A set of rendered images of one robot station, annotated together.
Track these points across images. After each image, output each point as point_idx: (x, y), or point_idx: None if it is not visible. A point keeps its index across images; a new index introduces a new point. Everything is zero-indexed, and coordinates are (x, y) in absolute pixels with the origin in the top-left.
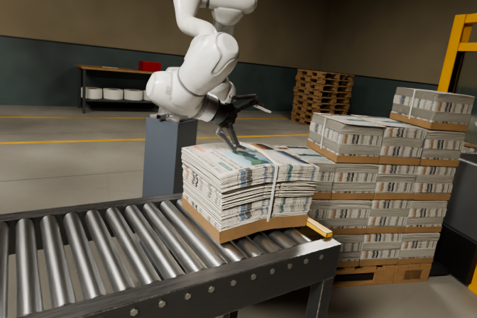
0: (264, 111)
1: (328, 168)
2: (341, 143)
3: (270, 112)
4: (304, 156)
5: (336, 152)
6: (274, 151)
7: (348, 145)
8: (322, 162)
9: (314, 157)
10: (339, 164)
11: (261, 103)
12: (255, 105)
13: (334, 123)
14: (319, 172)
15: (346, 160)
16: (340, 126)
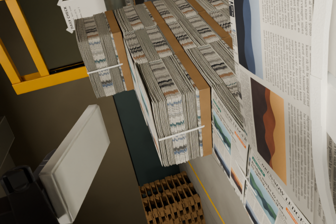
0: (102, 144)
1: (224, 92)
2: (179, 94)
3: (92, 105)
4: (227, 135)
5: (196, 94)
6: (260, 63)
7: (178, 86)
8: (220, 101)
9: (221, 122)
10: (209, 83)
11: (41, 162)
12: (47, 181)
13: (158, 119)
14: (237, 98)
15: (199, 78)
16: (157, 107)
